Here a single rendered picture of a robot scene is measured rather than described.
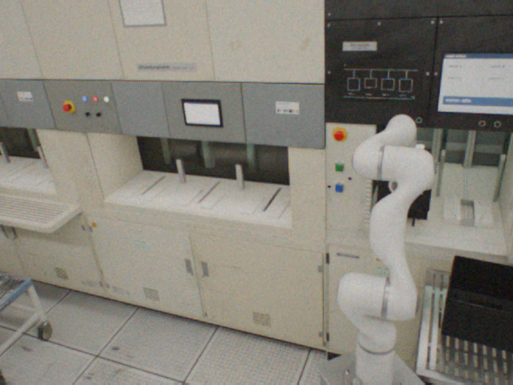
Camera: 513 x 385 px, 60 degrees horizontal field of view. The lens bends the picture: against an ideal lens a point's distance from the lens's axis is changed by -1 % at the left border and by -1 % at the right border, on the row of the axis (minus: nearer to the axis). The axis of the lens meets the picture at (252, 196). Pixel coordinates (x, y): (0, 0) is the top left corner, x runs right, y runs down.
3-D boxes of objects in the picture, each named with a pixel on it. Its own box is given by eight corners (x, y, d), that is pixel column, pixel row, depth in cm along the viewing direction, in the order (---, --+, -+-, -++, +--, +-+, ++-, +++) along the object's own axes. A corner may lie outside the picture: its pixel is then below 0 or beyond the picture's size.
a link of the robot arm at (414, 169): (363, 306, 139) (417, 317, 133) (357, 319, 128) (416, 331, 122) (380, 145, 134) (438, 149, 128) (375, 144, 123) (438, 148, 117)
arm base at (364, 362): (366, 414, 138) (368, 373, 129) (333, 370, 153) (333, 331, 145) (415, 390, 144) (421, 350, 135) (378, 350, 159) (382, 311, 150)
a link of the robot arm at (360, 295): (393, 359, 133) (399, 297, 121) (332, 344, 139) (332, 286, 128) (398, 331, 142) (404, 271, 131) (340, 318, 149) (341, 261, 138)
